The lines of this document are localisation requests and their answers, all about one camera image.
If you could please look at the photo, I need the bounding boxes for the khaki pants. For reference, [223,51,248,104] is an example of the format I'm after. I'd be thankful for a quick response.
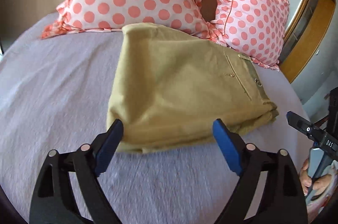
[106,23,278,154]

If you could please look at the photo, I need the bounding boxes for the person's right hand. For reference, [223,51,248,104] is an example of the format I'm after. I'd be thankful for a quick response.
[298,157,334,197]

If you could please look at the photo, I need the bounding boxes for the lavender bed sheet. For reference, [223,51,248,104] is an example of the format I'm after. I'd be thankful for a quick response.
[0,12,311,224]

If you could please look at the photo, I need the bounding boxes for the small pink polka-dot pillow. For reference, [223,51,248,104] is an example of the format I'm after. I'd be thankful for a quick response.
[209,0,289,70]

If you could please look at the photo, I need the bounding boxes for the wooden door frame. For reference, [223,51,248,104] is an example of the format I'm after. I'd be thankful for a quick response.
[270,0,336,83]

